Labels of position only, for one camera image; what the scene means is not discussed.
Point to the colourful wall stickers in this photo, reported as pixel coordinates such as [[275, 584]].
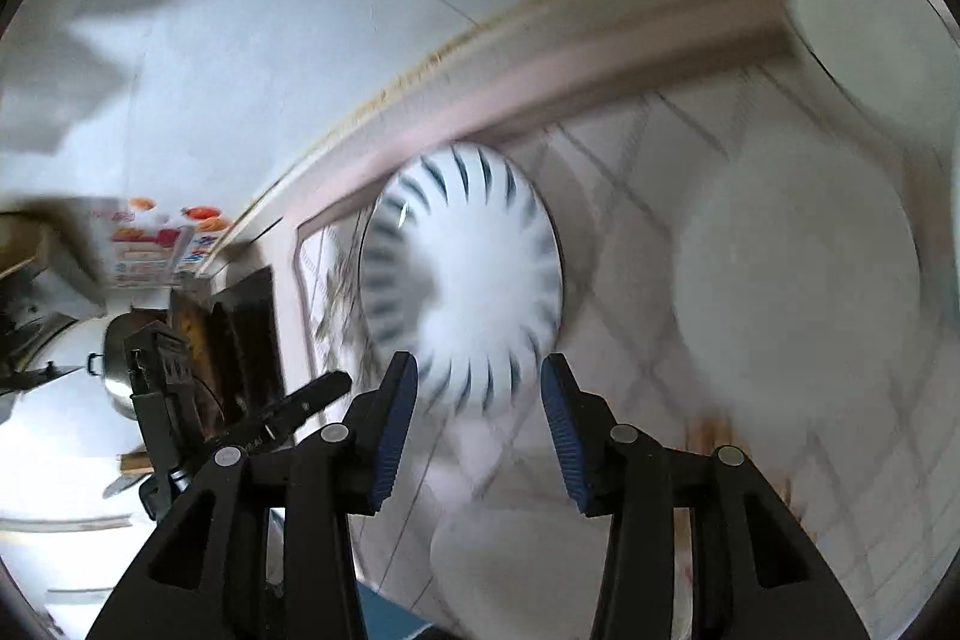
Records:
[[150, 235]]

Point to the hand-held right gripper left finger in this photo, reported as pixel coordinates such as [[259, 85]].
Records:
[[394, 437]]

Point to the blue base cabinet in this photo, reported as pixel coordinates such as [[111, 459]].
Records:
[[386, 614]]

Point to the black range hood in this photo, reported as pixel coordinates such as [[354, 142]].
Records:
[[52, 250]]

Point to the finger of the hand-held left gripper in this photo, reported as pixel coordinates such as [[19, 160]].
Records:
[[315, 394]]

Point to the lattice floral tablecloth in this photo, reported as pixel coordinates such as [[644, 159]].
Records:
[[622, 212]]

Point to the steel steamer pot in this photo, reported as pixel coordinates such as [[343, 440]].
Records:
[[120, 377]]

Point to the striped white plate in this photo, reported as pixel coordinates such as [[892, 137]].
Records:
[[465, 265]]

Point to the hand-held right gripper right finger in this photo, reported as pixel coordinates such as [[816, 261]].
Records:
[[562, 441]]

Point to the white bowl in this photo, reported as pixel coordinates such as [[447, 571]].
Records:
[[517, 572], [862, 33]]

